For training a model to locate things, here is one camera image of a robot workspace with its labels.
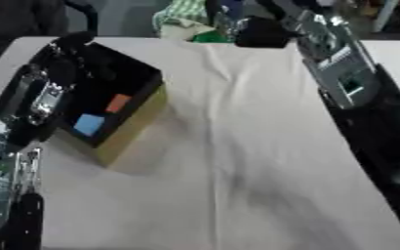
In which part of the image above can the cardboard box with black inside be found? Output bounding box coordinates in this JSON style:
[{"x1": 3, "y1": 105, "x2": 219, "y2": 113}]
[{"x1": 53, "y1": 41, "x2": 170, "y2": 168}]

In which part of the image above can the blue block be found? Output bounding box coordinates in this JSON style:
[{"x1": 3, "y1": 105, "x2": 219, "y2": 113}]
[{"x1": 71, "y1": 113, "x2": 108, "y2": 138}]

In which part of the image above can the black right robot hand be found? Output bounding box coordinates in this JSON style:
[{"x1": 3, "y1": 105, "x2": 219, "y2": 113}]
[{"x1": 230, "y1": 15, "x2": 302, "y2": 50}]

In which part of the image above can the green flat object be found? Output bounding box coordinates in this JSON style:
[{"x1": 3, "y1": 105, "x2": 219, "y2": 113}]
[{"x1": 189, "y1": 30, "x2": 236, "y2": 44}]

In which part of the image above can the orange block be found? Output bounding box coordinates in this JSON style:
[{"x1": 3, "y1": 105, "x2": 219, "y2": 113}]
[{"x1": 104, "y1": 93, "x2": 134, "y2": 114}]

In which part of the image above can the green and white checked cloth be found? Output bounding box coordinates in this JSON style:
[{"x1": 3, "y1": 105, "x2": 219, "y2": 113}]
[{"x1": 150, "y1": 0, "x2": 234, "y2": 41}]

